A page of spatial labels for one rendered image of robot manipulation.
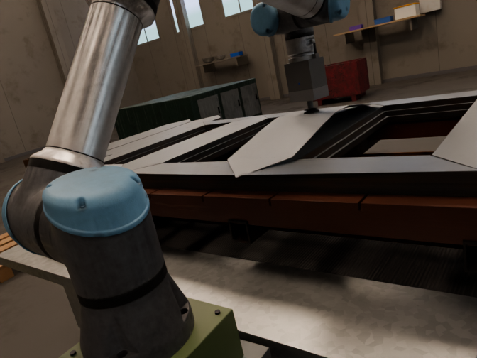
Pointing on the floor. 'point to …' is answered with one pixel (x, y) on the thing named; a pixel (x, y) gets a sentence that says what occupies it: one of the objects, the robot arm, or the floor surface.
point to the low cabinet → (191, 107)
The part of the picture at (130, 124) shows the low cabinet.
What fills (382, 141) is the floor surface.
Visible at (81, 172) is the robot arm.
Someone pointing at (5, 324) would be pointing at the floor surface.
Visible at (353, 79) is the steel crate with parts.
